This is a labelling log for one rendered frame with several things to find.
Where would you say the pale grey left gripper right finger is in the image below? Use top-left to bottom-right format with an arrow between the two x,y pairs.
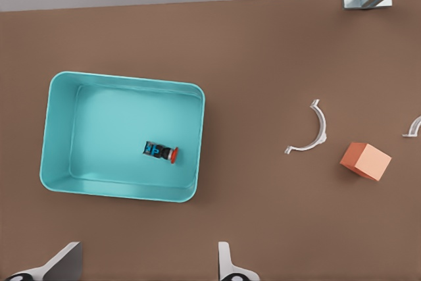
218,241 -> 260,281

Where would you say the white curved clip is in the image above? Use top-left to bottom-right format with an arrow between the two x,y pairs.
284,99 -> 329,155
402,115 -> 421,138

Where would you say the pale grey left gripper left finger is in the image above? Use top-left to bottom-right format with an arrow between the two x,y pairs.
1,241 -> 83,281

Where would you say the orange cube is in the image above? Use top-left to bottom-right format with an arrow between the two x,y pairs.
339,141 -> 393,182

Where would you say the red push button switch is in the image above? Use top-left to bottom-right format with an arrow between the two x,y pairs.
142,140 -> 180,165

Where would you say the blue storage box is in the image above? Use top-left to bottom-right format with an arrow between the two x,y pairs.
39,70 -> 206,204

